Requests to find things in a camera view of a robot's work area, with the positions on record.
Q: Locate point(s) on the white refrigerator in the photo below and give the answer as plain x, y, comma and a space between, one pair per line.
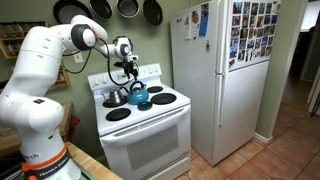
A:
240, 110

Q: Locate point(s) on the blue enamel kettle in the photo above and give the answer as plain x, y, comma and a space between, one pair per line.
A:
138, 96

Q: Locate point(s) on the black hanging frying pan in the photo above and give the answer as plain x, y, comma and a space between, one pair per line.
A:
101, 9
128, 8
153, 12
68, 11

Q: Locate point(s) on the teal spoon rest dish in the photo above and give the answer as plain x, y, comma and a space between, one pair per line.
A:
145, 106

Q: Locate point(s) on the white electric stove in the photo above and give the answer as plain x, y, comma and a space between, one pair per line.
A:
146, 146

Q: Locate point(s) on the small yellow fridge magnet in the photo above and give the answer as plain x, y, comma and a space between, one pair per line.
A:
207, 46

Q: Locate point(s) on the blue flyer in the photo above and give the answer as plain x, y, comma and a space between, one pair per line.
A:
203, 20

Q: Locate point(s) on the silver steel kettle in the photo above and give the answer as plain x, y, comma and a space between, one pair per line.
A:
115, 96

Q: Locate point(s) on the fridge photo collage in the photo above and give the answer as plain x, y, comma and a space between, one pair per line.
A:
253, 30

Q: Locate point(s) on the white stove knob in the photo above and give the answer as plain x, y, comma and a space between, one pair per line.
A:
149, 70
96, 81
156, 69
105, 79

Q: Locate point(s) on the wooden wall spice rack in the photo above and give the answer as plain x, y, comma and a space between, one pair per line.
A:
10, 40

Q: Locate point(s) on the large black coil burner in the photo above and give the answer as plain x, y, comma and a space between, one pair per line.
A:
108, 104
163, 98

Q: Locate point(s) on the red cloth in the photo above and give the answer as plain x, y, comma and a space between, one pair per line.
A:
72, 126

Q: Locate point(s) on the orange printed paper note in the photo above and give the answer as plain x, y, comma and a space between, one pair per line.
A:
195, 20

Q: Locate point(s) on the white paper note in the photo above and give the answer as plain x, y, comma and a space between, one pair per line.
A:
187, 27

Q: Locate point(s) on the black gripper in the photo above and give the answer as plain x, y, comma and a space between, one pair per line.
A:
126, 66

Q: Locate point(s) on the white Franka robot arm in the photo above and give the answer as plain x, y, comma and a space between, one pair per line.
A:
36, 100

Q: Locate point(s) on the small black coil burner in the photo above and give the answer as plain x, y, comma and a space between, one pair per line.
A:
118, 114
155, 89

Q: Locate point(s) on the white light switch plate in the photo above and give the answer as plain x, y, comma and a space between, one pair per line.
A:
78, 57

